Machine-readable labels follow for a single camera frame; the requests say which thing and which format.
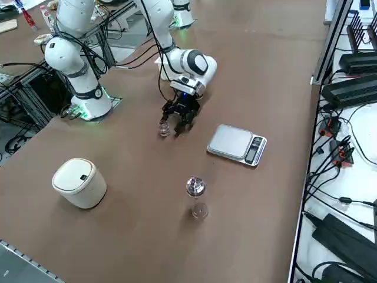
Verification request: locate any white lidded bin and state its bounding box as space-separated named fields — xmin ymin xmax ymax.
xmin=51 ymin=158 xmax=108 ymax=210

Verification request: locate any black cable with ferrite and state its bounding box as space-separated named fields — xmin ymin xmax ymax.
xmin=306 ymin=176 xmax=377 ymax=207

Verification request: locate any aluminium profile rail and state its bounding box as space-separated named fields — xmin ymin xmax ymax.
xmin=312 ymin=0 xmax=354 ymax=86

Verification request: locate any orange and black plug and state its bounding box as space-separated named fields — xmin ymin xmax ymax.
xmin=319 ymin=117 xmax=342 ymax=138
xmin=329 ymin=138 xmax=355 ymax=167

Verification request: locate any aluminium frame stand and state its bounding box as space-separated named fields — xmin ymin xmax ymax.
xmin=0 ymin=61 xmax=74 ymax=133

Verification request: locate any black power adapter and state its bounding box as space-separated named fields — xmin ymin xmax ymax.
xmin=319 ymin=264 xmax=366 ymax=283
xmin=320 ymin=73 xmax=377 ymax=110
xmin=311 ymin=212 xmax=377 ymax=281
xmin=338 ymin=52 xmax=377 ymax=76

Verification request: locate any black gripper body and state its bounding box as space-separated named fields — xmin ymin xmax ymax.
xmin=172 ymin=93 xmax=202 ymax=115

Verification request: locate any grey metal tray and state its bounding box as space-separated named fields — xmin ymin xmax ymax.
xmin=0 ymin=240 xmax=65 ymax=283

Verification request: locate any dark slotted rack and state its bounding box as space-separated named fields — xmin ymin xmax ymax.
xmin=346 ymin=10 xmax=377 ymax=54

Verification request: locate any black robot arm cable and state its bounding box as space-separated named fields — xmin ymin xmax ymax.
xmin=138 ymin=0 xmax=177 ymax=103

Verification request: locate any glass bottle with steel pump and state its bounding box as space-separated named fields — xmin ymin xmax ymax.
xmin=185 ymin=176 xmax=210 ymax=221

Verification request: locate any white open box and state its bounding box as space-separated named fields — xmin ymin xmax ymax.
xmin=154 ymin=57 xmax=177 ymax=82

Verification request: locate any white bottle with pink label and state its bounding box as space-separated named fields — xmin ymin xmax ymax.
xmin=39 ymin=4 xmax=57 ymax=32

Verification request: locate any silver digital kitchen scale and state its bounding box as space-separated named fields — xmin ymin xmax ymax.
xmin=206 ymin=123 xmax=268 ymax=168

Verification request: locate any flat snack packet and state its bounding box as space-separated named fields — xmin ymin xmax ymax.
xmin=33 ymin=33 xmax=55 ymax=45

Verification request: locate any red drink bottle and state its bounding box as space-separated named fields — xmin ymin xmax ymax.
xmin=20 ymin=7 xmax=39 ymax=32

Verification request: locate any wooden board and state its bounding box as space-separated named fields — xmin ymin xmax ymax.
xmin=0 ymin=18 xmax=19 ymax=34

